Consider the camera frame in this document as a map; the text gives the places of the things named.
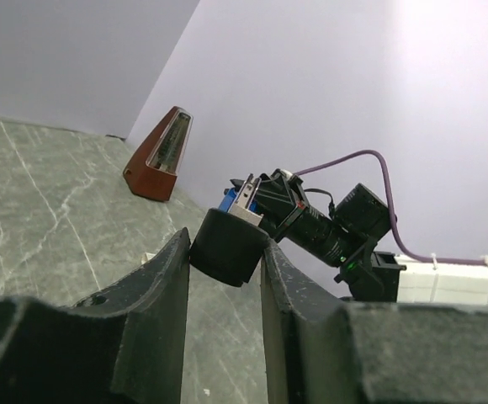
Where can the brown wooden metronome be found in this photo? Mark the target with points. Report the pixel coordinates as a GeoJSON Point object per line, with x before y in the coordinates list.
{"type": "Point", "coordinates": [152, 171]}

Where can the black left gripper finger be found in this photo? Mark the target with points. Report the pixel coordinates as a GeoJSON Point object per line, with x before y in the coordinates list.
{"type": "Point", "coordinates": [123, 344]}

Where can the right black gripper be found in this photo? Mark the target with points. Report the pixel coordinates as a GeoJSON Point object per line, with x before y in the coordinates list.
{"type": "Point", "coordinates": [319, 349]}

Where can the blue black stapler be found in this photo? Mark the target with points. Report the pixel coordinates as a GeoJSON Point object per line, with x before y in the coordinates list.
{"type": "Point", "coordinates": [230, 243]}

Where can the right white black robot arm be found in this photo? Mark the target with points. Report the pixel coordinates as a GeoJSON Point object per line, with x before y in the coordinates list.
{"type": "Point", "coordinates": [435, 283]}

